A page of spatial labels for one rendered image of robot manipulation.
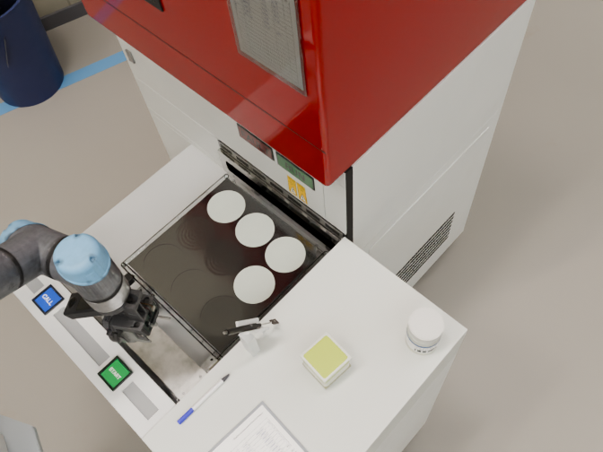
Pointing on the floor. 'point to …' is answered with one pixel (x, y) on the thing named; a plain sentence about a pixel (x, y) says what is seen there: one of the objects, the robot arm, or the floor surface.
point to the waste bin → (26, 56)
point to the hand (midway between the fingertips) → (135, 334)
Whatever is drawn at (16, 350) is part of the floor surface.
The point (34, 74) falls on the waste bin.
